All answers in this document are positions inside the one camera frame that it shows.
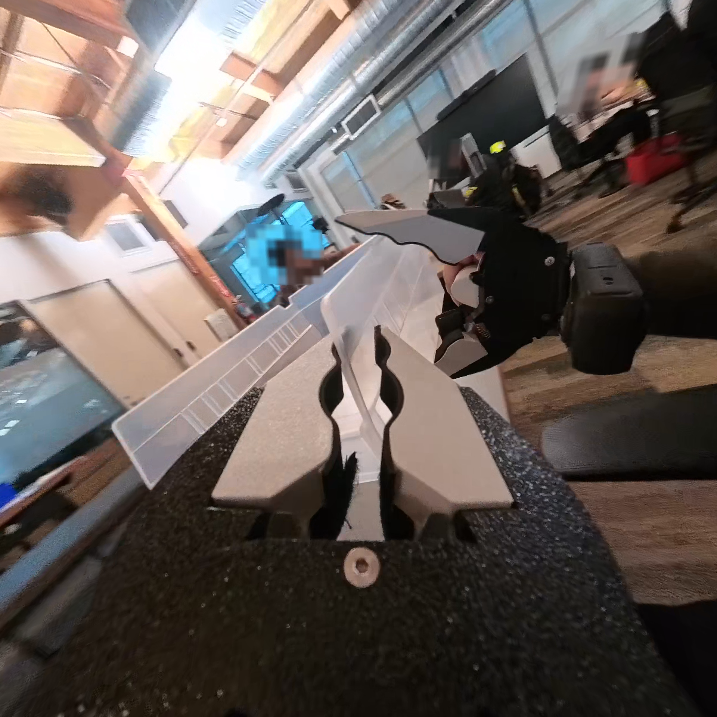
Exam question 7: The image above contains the ceiling air vent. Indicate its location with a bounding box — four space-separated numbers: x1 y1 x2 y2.
340 94 383 140

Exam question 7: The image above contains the person's right hand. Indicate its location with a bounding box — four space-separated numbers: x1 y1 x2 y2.
443 254 484 293

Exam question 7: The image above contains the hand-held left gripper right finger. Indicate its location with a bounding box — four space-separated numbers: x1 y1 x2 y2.
373 325 515 540

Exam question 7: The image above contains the red bin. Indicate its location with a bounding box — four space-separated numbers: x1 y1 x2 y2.
624 134 691 187

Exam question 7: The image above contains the whiteboard sign stand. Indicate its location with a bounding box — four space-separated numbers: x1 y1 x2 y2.
203 308 240 341

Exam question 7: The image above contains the large clear plastic bin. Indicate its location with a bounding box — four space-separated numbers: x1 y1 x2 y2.
111 221 510 489

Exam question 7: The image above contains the wooden pillar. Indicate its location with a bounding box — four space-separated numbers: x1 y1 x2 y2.
120 171 239 317

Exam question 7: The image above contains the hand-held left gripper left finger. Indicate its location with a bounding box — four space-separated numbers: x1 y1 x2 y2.
211 339 344 538

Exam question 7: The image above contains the white door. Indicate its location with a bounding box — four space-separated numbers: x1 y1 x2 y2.
27 280 188 407
130 260 236 365

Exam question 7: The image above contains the wooden edged desk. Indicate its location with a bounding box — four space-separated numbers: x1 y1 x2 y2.
0 448 132 538

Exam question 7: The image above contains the black monitor screen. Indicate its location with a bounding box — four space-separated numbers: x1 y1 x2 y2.
417 53 549 166

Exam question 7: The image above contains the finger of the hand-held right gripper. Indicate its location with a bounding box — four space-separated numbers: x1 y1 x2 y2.
433 329 489 378
334 208 486 265

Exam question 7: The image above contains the silver ceiling duct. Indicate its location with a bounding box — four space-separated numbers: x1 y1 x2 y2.
232 0 468 188

